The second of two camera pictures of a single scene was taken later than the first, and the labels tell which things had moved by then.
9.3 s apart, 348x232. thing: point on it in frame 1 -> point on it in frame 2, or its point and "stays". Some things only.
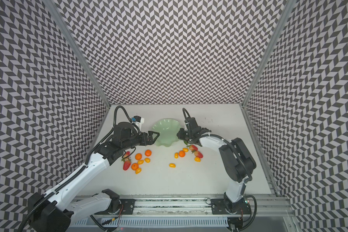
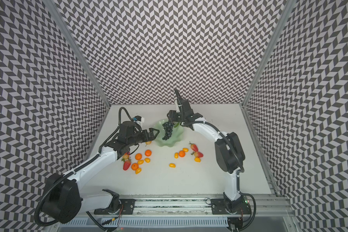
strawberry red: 126,163 stays
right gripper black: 181,136 -> 170,117
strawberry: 193,148 stays
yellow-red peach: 198,154 stays
